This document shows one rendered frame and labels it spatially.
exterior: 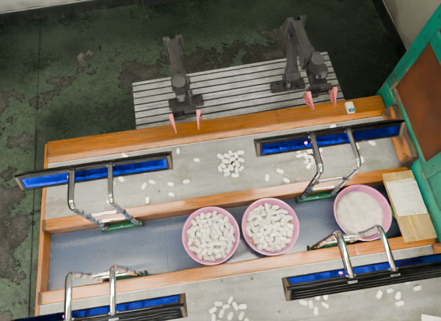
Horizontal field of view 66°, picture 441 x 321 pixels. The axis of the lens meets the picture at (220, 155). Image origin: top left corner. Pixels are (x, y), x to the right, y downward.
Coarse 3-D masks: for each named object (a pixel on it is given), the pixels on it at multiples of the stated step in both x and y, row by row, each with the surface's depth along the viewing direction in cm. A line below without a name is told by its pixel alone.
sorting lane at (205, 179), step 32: (320, 128) 181; (96, 160) 177; (192, 160) 176; (256, 160) 175; (288, 160) 174; (352, 160) 173; (384, 160) 173; (64, 192) 171; (96, 192) 170; (128, 192) 170; (160, 192) 169; (192, 192) 169; (224, 192) 169
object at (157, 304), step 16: (128, 304) 120; (144, 304) 118; (160, 304) 117; (176, 304) 116; (16, 320) 119; (32, 320) 118; (48, 320) 117; (80, 320) 114; (96, 320) 114; (128, 320) 116; (144, 320) 117; (160, 320) 118
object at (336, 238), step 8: (336, 232) 124; (360, 232) 137; (368, 232) 132; (384, 232) 122; (320, 240) 145; (328, 240) 135; (336, 240) 148; (344, 240) 121; (352, 240) 148; (384, 240) 121; (312, 248) 159; (320, 248) 160; (344, 248) 120; (384, 248) 120; (344, 256) 119; (392, 256) 119; (344, 264) 119; (392, 264) 118; (352, 272) 117
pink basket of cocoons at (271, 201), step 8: (264, 200) 165; (272, 200) 165; (280, 200) 163; (248, 208) 162; (288, 208) 163; (296, 216) 160; (296, 224) 160; (296, 232) 159; (248, 240) 158; (296, 240) 156; (256, 248) 157; (288, 248) 155
